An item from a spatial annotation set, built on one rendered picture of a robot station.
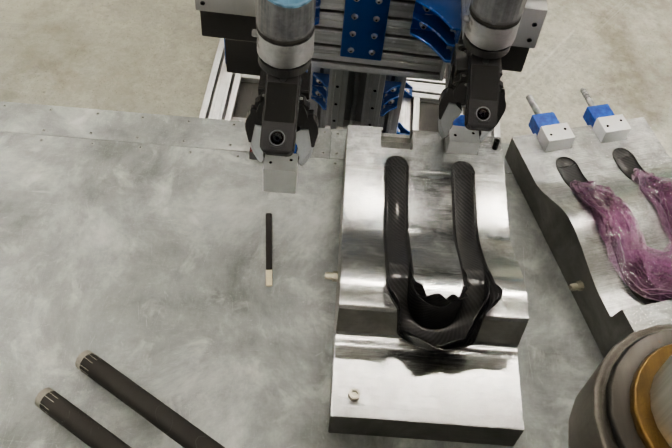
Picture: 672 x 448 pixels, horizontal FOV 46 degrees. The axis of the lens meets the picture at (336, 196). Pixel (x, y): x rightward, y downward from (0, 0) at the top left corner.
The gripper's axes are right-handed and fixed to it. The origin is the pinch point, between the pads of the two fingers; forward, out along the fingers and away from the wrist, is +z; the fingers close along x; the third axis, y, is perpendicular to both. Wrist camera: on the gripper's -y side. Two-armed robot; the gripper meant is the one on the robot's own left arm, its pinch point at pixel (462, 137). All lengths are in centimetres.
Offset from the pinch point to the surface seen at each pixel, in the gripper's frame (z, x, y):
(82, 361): 8, 54, -41
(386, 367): 4.6, 11.7, -40.2
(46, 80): 90, 113, 94
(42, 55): 90, 117, 105
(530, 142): 4.9, -13.1, 4.7
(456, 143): -0.8, 1.3, -2.2
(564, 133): 2.2, -18.3, 5.0
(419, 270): -2.4, 8.0, -28.4
